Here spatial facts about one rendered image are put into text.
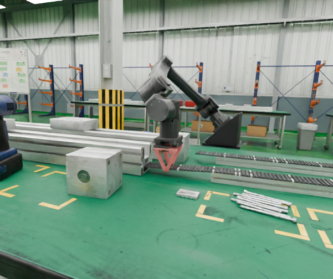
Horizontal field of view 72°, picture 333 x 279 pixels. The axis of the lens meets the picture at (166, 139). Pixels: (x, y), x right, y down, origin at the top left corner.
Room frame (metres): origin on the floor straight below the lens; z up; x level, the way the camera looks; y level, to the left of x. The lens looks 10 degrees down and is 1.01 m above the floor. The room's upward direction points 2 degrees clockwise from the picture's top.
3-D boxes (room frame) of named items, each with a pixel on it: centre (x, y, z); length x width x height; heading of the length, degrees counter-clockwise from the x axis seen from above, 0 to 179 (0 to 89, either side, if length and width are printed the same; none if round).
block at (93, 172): (0.55, 0.17, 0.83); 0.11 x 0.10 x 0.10; 168
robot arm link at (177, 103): (0.66, -0.01, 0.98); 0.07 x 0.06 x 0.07; 162
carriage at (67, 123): (0.98, 0.39, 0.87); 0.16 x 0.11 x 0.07; 75
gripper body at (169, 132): (0.67, -0.01, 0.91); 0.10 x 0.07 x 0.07; 165
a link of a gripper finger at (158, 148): (0.66, -0.01, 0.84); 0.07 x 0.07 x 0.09; 75
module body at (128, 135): (0.98, 0.39, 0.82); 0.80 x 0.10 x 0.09; 75
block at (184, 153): (0.87, -0.04, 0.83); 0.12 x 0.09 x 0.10; 165
